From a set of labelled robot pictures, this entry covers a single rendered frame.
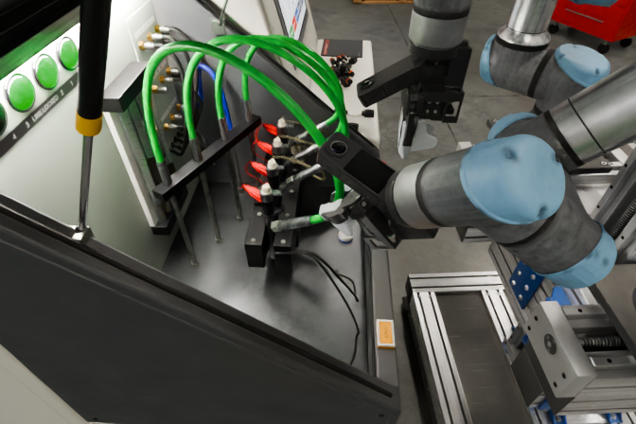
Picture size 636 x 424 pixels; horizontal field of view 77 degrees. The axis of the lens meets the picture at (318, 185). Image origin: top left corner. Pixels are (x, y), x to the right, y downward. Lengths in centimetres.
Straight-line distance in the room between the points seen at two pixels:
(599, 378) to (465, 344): 89
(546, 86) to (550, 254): 67
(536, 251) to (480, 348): 129
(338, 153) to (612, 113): 29
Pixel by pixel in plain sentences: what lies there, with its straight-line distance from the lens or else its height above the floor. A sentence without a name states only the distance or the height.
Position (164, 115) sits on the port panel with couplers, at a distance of 103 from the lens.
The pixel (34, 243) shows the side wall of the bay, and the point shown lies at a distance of 49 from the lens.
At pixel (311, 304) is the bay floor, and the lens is 95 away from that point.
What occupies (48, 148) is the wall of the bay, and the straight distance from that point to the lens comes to 71.
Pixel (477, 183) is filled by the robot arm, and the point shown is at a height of 142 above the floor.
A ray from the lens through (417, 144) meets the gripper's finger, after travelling 69.
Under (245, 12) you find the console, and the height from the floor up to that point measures 132.
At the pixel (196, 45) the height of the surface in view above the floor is 142.
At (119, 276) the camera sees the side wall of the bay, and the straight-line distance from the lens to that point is 50.
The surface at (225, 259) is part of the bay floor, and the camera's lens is 105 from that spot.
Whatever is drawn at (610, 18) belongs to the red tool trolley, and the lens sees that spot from 474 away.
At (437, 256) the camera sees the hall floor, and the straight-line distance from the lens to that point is 216.
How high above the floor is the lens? 164
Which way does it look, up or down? 42 degrees down
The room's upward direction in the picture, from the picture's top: straight up
